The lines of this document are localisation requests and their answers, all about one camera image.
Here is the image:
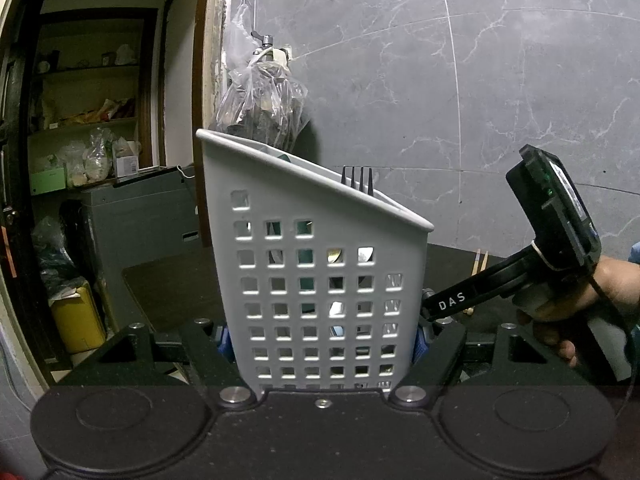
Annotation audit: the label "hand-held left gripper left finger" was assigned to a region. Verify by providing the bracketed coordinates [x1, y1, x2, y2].
[57, 317, 258, 408]

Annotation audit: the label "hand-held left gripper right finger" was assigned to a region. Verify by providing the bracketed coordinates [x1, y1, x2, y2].
[387, 321, 586, 408]

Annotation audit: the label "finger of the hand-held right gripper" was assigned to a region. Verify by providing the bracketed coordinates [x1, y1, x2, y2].
[420, 255, 536, 323]

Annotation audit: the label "green handled knife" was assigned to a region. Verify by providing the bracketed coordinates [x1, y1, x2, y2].
[295, 219, 317, 292]

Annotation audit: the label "white perforated utensil basket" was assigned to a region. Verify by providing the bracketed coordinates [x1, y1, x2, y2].
[196, 128, 435, 393]

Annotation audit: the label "person's right hand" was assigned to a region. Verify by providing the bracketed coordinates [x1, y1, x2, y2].
[517, 255, 640, 368]

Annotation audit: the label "yellow jerry can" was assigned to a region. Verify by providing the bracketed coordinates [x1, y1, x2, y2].
[50, 280, 107, 355]

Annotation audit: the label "grey cabinet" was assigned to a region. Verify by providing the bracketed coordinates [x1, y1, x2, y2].
[80, 166, 216, 331]

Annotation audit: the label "dark plastic bags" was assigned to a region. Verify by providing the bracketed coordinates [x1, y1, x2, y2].
[31, 215, 83, 298]

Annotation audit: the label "clear plastic bags of goods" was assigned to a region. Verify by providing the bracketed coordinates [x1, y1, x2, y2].
[65, 127, 116, 186]

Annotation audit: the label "hanging clear plastic bag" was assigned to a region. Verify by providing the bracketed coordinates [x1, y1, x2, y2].
[215, 2, 311, 153]

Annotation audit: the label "green box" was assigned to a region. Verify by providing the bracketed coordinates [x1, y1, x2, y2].
[31, 168, 67, 195]

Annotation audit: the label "wooden shelf unit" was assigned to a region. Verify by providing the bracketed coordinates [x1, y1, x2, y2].
[27, 7, 166, 196]

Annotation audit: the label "pile of snack packets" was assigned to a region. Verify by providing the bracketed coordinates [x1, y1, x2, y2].
[42, 97, 137, 123]

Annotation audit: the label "dark wooden door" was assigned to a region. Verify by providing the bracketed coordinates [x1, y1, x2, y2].
[0, 0, 61, 376]

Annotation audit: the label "wooden door frame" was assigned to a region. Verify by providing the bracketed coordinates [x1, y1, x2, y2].
[0, 0, 236, 391]

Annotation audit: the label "wall water valve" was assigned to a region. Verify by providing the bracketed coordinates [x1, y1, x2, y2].
[250, 31, 293, 68]

